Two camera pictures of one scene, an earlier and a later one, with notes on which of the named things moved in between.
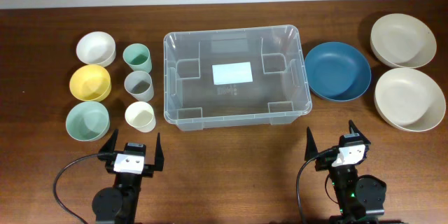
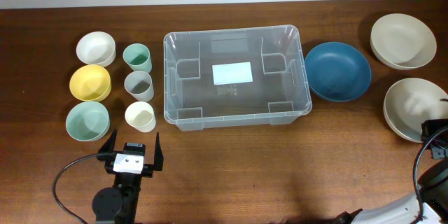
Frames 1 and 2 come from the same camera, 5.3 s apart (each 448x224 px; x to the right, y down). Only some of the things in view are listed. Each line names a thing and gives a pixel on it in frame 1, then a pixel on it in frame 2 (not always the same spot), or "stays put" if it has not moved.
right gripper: (311, 149) → (431, 127)
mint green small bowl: (87, 121) stays put
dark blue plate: (337, 71) stays put
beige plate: (402, 41) stays put
